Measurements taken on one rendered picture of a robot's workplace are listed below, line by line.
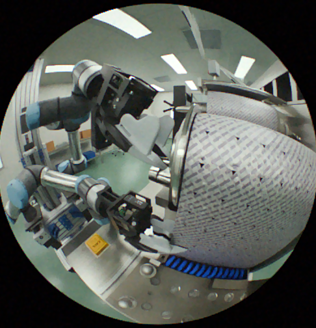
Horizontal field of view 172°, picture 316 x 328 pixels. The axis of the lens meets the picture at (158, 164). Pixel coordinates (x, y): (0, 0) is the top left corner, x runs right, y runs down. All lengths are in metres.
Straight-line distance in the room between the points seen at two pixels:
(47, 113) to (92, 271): 0.50
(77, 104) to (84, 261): 0.52
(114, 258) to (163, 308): 0.26
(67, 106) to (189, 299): 0.53
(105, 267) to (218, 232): 0.38
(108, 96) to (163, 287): 0.36
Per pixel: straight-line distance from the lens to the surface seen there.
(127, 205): 0.22
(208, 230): 0.15
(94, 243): 0.46
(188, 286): 0.28
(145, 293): 0.28
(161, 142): 0.17
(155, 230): 0.23
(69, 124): 0.72
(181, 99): 0.44
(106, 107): 0.18
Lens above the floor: 1.30
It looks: 26 degrees down
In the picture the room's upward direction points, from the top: straight up
